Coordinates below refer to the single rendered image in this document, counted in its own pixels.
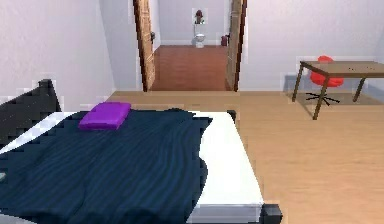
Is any black bed with white mattress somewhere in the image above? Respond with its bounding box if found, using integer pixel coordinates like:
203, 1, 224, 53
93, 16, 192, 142
0, 78, 284, 224

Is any red swivel chair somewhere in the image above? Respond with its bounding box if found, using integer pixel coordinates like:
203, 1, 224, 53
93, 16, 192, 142
305, 55, 345, 107

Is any brown wooden room door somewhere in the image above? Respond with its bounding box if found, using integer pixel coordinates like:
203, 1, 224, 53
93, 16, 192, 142
132, 0, 157, 93
225, 0, 248, 93

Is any white toilet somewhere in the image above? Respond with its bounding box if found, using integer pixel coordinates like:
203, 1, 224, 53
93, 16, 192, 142
194, 23, 206, 49

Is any dark blue blanket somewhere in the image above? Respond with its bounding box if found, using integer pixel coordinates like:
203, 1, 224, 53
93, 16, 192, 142
0, 108, 214, 224

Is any purple pillow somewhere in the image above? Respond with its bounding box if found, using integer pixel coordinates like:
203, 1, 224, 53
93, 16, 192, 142
78, 101, 132, 131

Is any dark red house plant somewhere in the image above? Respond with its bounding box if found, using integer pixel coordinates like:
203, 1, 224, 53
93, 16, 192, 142
194, 9, 205, 25

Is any brown wooden table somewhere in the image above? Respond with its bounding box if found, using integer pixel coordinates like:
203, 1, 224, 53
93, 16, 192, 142
291, 60, 384, 121

